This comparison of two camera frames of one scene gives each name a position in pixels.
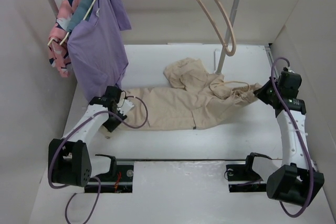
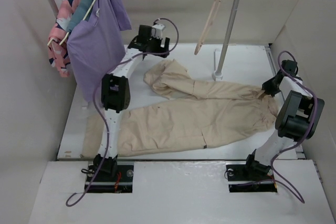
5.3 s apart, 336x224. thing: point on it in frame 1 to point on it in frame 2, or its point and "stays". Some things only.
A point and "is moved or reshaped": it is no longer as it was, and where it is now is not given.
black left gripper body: x=111 y=123 to x=155 y=44
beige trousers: x=193 y=98 is moved or reshaped
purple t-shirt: x=96 y=49 stays
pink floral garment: x=59 y=53 stays
